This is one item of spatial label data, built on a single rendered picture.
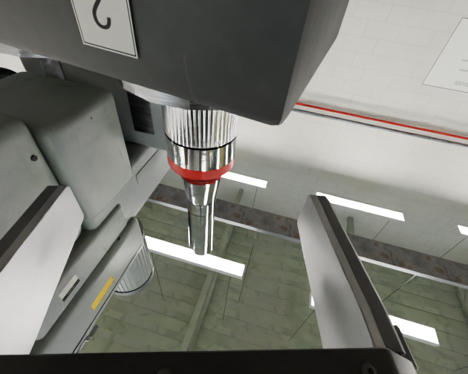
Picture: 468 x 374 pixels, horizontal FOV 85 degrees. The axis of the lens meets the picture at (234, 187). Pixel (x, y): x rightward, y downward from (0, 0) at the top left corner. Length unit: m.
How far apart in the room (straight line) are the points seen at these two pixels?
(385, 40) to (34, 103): 4.35
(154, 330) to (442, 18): 6.33
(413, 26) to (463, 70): 0.97
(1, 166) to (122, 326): 5.13
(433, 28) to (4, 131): 4.60
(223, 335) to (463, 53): 5.65
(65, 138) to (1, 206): 0.15
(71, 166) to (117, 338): 5.01
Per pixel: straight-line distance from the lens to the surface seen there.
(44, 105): 0.62
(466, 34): 4.84
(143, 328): 5.44
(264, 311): 5.54
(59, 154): 0.57
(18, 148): 0.53
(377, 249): 3.56
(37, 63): 0.90
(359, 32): 4.50
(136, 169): 0.81
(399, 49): 4.65
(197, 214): 0.21
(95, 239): 0.73
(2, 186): 0.53
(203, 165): 0.16
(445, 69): 4.92
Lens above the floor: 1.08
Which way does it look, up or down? 44 degrees up
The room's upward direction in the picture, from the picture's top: 173 degrees counter-clockwise
